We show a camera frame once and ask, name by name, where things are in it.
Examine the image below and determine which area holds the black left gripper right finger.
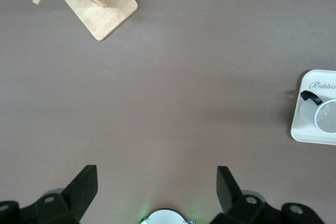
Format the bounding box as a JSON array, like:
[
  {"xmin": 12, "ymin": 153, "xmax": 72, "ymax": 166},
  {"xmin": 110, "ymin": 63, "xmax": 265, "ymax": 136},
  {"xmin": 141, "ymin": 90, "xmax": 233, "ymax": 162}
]
[{"xmin": 209, "ymin": 166, "xmax": 322, "ymax": 224}]

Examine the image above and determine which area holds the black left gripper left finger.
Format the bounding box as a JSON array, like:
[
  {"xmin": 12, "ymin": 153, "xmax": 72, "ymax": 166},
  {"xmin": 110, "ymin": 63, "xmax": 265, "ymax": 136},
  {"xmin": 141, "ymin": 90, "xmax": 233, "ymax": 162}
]
[{"xmin": 0, "ymin": 165, "xmax": 99, "ymax": 224}]

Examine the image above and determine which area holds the white mug with black handle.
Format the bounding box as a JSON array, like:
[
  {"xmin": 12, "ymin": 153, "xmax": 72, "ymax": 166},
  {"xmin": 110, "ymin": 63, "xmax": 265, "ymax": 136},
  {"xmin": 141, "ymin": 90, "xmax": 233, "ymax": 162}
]
[{"xmin": 299, "ymin": 90, "xmax": 336, "ymax": 134}]

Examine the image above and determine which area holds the white rectangular tray with script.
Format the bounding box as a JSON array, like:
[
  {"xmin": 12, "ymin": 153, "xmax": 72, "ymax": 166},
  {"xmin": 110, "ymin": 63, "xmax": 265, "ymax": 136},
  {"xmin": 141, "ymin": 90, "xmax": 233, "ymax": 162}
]
[{"xmin": 290, "ymin": 69, "xmax": 336, "ymax": 146}]

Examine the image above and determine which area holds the wooden mug rack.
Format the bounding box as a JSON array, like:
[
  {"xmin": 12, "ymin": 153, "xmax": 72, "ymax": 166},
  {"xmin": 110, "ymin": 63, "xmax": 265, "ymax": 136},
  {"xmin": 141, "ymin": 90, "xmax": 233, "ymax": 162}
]
[{"xmin": 32, "ymin": 0, "xmax": 139, "ymax": 41}]

